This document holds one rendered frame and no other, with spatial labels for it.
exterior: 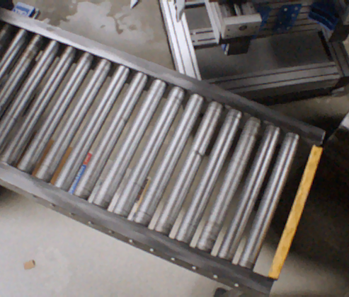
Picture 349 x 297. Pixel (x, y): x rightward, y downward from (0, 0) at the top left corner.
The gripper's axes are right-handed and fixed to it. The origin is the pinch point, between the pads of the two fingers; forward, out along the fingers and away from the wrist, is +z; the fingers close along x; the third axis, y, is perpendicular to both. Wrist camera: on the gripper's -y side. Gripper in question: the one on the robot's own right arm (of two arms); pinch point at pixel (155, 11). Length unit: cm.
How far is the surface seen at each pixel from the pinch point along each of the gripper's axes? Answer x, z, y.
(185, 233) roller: -25, 39, 41
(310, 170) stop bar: -56, 12, 34
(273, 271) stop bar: -51, 44, 35
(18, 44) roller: 45, -8, 51
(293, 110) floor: -74, -52, 115
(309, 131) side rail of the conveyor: -55, -1, 37
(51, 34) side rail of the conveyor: 35, -14, 49
